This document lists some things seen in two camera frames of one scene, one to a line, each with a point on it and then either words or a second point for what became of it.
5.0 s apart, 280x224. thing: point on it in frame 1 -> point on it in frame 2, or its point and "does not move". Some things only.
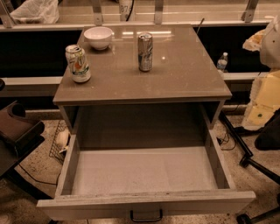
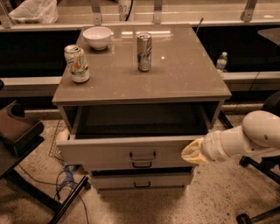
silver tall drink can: x=145 y=52 does not move
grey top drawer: x=144 y=183 -> x=132 y=136
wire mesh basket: x=60 y=143 does not move
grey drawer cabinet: x=141 y=83 does not move
